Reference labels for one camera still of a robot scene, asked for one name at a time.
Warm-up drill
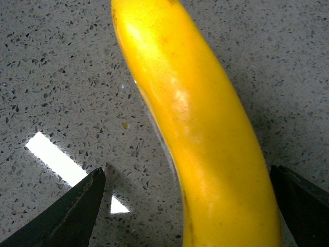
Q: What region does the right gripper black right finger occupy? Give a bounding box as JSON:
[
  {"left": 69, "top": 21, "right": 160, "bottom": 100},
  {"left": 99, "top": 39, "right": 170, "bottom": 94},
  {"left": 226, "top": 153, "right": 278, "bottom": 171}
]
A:
[{"left": 270, "top": 166, "right": 328, "bottom": 246}]

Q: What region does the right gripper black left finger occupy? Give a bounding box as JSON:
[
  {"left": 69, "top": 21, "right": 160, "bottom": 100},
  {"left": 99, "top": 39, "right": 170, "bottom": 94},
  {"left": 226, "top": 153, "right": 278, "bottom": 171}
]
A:
[{"left": 1, "top": 168, "right": 106, "bottom": 246}]

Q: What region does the large yellow banana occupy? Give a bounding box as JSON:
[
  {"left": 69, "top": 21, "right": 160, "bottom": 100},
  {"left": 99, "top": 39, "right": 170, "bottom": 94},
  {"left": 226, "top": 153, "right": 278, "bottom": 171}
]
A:
[{"left": 111, "top": 1, "right": 282, "bottom": 246}]

